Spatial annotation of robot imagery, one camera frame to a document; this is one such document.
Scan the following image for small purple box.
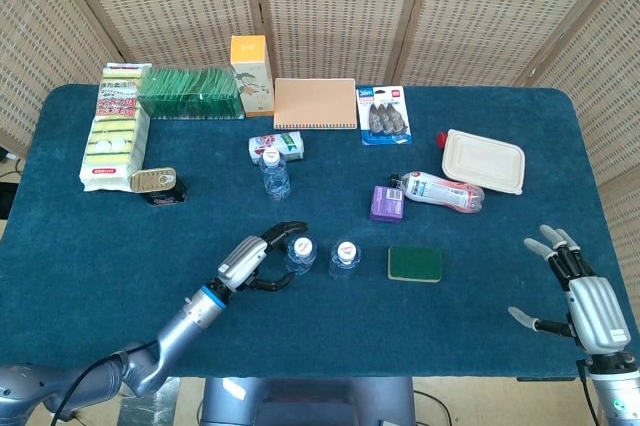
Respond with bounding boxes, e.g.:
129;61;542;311
369;184;406;223

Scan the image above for yellow sponge multipack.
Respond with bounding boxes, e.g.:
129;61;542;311
78;63;153;193

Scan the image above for dark robot base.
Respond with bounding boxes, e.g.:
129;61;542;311
199;376;416;426

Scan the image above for plastic bottle red white label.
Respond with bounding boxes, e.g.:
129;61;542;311
389;170;486;215

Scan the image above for right robot hand grey fingertips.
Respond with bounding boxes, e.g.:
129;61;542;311
507;224;632;355

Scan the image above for green packet stack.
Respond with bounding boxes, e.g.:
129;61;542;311
137;65;246;121

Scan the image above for clear water bottle white cap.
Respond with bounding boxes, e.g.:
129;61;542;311
258;149;292;202
328;240;361;281

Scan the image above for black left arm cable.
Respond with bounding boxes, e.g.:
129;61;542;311
49;339;161;423

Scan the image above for clear bottle with pink label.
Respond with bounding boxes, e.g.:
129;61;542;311
284;235;318;277

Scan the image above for woven bamboo folding screen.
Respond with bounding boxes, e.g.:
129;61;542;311
0;0;640;332

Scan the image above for orange spiral notebook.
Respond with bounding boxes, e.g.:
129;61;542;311
272;77;358;131

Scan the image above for blue table cloth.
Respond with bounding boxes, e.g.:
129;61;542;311
0;83;640;380

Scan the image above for white green tissue pack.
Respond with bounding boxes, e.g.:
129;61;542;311
248;131;306;163

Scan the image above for tall orange white carton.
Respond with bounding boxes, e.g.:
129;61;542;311
229;34;275;119

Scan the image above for beige lidded food container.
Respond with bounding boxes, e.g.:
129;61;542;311
440;128;527;196

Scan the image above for black floor cable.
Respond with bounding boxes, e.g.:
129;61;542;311
413;389;469;426

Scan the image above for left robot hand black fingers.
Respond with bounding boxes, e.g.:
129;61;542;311
215;219;310;295

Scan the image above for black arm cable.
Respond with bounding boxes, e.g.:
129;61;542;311
49;339;161;423
575;359;601;425

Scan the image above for silver metal table leg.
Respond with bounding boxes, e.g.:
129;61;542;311
127;378;181;426

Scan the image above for blue correction tape pack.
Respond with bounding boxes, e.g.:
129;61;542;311
355;86;414;146

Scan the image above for green and yellow sponge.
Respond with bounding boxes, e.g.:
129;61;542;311
387;244;444;285

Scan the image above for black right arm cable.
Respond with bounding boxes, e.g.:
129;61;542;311
575;359;601;425

